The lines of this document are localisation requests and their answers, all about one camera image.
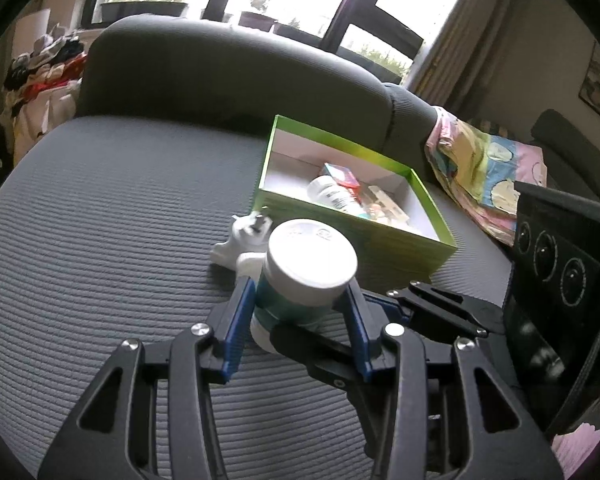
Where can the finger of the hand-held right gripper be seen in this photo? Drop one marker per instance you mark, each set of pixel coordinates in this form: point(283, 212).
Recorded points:
point(445, 310)
point(315, 352)

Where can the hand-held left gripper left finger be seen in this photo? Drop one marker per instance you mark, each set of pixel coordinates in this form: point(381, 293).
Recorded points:
point(240, 320)

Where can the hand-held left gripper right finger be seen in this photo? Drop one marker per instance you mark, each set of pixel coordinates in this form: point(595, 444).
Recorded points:
point(357, 325)

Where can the green cardboard box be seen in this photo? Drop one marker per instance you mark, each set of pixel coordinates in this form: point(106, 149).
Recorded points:
point(380, 250)

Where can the white bottle teal label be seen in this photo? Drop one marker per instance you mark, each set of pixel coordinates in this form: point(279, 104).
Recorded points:
point(305, 265)

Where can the clear plastic brush case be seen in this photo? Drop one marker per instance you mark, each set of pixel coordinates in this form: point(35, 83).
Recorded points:
point(395, 207)

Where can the white bottle orange animal label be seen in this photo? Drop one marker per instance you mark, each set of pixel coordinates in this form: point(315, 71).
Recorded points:
point(330, 192)

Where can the red and blue small box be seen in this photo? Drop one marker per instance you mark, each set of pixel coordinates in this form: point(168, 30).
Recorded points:
point(342, 175)

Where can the white power adapter plug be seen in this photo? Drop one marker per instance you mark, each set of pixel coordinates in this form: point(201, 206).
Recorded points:
point(235, 250)

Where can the colourful printed blanket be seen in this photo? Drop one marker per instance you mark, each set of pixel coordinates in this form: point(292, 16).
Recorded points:
point(480, 170)

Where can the dark grey armchair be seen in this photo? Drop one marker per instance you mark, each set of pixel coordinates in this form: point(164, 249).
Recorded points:
point(560, 135)

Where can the grey ribbed sofa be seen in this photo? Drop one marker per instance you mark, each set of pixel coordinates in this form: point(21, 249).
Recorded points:
point(105, 210)

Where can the pink cloth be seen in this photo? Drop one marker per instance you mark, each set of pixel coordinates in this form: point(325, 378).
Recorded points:
point(577, 447)

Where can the beige curtain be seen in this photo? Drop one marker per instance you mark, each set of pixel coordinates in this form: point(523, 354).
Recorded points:
point(460, 35)

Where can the dark planter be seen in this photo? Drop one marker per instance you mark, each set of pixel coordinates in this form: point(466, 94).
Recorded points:
point(300, 35)

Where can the purple flower pot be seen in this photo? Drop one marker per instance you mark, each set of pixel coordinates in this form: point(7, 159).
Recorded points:
point(255, 19)

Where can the pile of clothes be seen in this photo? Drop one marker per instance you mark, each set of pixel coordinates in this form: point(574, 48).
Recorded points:
point(45, 75)

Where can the long black planter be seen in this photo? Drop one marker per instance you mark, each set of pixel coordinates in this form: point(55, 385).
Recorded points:
point(145, 9)

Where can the white cylindrical lamp shade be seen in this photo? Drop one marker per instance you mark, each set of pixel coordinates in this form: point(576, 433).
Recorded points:
point(32, 22)

